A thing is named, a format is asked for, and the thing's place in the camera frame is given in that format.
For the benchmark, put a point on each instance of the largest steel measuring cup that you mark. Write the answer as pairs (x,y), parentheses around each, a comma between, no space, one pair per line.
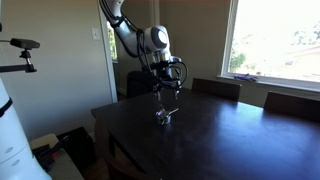
(164,120)

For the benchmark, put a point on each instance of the third-cup steel measuring cup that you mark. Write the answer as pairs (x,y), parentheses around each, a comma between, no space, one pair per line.
(162,107)

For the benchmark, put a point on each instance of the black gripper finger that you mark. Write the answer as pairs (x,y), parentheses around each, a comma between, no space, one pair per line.
(157,93)
(176,91)

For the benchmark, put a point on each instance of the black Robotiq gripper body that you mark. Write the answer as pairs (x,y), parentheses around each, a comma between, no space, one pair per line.
(166,75)

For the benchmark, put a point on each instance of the white light switch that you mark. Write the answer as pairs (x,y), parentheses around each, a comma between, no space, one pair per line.
(96,34)

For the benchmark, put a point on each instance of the beige stand platform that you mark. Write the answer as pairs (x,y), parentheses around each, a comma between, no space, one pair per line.
(66,166)

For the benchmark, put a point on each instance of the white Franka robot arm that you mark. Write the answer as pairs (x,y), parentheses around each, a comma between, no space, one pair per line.
(156,38)

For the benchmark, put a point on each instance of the black upholstered chair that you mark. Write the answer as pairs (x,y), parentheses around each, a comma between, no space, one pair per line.
(138,85)

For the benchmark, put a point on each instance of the curved light wooden chair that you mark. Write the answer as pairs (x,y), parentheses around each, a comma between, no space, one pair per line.
(110,156)

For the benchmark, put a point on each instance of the black bag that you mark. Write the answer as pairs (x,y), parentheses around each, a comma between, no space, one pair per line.
(80,146)

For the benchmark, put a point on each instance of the large white framed window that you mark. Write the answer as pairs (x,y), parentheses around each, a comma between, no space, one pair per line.
(273,40)

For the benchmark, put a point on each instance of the purple cloth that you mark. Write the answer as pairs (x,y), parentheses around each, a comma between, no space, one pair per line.
(246,78)

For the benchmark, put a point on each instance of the small distant window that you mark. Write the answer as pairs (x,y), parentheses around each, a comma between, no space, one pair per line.
(112,43)

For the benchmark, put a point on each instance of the black stereo camera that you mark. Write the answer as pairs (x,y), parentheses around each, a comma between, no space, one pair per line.
(25,43)

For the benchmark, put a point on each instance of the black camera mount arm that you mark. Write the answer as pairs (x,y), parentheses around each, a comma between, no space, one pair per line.
(13,68)

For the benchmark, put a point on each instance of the smallest steel measuring cup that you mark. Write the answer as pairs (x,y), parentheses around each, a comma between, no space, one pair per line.
(173,110)

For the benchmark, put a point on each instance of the dark wooden dining chair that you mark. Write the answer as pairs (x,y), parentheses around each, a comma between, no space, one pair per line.
(216,89)
(293,106)

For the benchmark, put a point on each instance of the white door frame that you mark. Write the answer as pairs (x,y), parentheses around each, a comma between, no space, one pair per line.
(107,76)

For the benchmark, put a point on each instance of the black and red tools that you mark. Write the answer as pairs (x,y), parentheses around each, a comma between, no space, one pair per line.
(46,155)

